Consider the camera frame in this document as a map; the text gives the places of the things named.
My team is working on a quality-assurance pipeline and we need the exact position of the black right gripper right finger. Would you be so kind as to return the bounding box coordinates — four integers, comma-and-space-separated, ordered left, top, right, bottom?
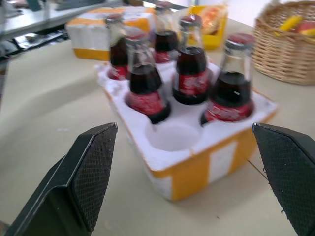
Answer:
252, 122, 315, 236

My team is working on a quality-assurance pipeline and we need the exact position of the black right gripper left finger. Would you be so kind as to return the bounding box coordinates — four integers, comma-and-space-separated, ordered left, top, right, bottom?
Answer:
4, 122, 119, 236

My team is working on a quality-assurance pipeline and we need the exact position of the white foam crate yellow tape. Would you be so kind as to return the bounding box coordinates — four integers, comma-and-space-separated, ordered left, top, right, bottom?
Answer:
95, 60, 278, 202

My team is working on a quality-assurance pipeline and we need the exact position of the glass cola bottle red label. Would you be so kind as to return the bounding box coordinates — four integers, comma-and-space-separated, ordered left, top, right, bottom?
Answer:
200, 33, 256, 127
105, 13, 130, 81
125, 31, 172, 125
154, 2, 179, 63
172, 14, 214, 106

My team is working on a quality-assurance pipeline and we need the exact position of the woven wicker basket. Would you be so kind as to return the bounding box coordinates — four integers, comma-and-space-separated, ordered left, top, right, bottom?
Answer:
252, 0, 315, 86

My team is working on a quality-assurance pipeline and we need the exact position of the red toy fruit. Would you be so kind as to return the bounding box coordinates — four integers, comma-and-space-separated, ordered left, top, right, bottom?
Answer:
295, 20, 315, 37

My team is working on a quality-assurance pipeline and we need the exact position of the yellow toy fruit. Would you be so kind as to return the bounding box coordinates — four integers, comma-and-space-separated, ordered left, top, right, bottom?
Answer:
275, 15, 303, 37

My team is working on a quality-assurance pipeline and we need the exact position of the yellow plastic bin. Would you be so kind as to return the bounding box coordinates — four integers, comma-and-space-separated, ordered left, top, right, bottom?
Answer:
187, 5, 228, 50

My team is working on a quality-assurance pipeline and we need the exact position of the orange snack packet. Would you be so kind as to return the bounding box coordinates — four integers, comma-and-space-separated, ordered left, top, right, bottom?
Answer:
199, 4, 226, 35

